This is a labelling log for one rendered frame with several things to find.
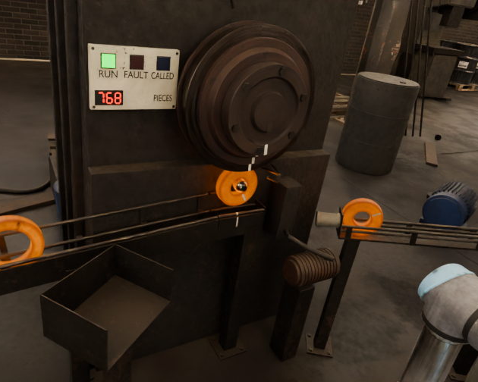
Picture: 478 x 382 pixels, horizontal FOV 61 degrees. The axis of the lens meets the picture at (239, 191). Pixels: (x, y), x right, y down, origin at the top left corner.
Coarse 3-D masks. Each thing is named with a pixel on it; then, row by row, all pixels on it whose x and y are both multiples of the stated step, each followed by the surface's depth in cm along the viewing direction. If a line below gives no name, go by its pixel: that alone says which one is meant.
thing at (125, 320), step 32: (96, 256) 111; (128, 256) 116; (64, 288) 103; (96, 288) 115; (128, 288) 118; (160, 288) 115; (64, 320) 94; (96, 320) 107; (128, 320) 108; (96, 352) 93; (128, 352) 117
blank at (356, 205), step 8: (352, 200) 156; (360, 200) 154; (368, 200) 154; (344, 208) 156; (352, 208) 155; (360, 208) 154; (368, 208) 153; (376, 208) 153; (344, 216) 157; (352, 216) 156; (376, 216) 154; (352, 224) 158; (360, 224) 158; (368, 224) 156; (376, 224) 156
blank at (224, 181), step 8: (224, 176) 137; (232, 176) 137; (240, 176) 139; (248, 176) 141; (216, 184) 139; (224, 184) 137; (248, 184) 143; (256, 184) 145; (216, 192) 140; (224, 192) 139; (232, 192) 144; (240, 192) 144; (248, 192) 144; (224, 200) 141; (232, 200) 142; (240, 200) 144
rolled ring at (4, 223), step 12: (0, 216) 109; (12, 216) 110; (0, 228) 107; (12, 228) 109; (24, 228) 111; (36, 228) 113; (36, 240) 114; (36, 252) 116; (0, 264) 113; (24, 264) 116
